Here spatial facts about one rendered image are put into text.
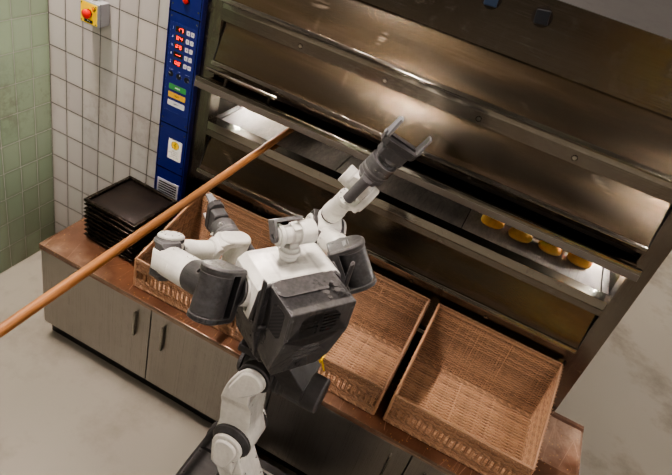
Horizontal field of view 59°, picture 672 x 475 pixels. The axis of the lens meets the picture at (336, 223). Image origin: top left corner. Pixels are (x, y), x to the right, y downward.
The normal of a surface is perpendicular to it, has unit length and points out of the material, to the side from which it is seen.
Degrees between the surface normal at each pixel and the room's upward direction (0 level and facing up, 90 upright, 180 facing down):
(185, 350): 90
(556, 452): 0
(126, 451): 0
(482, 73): 70
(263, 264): 0
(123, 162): 90
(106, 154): 90
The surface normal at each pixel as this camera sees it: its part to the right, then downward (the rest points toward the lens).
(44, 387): 0.24, -0.80
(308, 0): -0.30, 0.14
